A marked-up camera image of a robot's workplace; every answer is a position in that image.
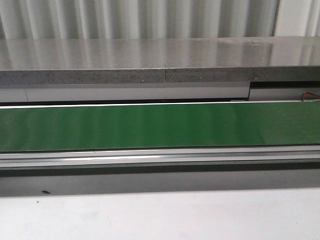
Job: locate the green conveyor belt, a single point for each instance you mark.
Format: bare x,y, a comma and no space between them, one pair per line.
137,126

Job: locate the grey speckled stone counter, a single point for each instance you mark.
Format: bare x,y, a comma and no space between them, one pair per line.
159,61

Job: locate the aluminium conveyor frame rail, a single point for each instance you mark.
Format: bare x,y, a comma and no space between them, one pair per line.
151,157

